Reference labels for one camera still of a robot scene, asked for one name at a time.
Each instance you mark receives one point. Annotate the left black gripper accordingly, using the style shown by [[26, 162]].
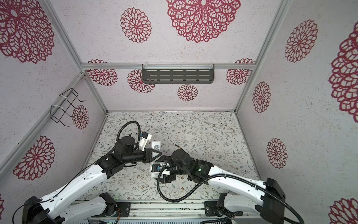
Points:
[[148, 152]]

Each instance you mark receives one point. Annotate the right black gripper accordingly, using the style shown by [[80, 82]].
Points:
[[166, 179]]

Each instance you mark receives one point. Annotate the white remote control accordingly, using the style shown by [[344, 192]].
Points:
[[157, 146]]

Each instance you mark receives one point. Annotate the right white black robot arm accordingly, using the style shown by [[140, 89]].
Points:
[[265, 198]]

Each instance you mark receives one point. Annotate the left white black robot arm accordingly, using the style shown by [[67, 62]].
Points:
[[57, 208]]

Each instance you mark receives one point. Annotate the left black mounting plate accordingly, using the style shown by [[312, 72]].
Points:
[[122, 210]]

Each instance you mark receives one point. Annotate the black mounting plate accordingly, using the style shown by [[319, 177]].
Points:
[[213, 210], [122, 210]]

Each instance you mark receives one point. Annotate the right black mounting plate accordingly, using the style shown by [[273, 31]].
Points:
[[213, 210]]

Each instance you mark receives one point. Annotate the grey slotted metal shelf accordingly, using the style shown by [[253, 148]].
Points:
[[178, 74]]

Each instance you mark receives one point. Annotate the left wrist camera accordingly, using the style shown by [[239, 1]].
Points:
[[144, 139]]

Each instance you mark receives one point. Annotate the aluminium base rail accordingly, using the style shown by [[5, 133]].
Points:
[[158, 212]]

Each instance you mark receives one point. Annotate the black wire wall rack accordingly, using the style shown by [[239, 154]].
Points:
[[58, 111]]

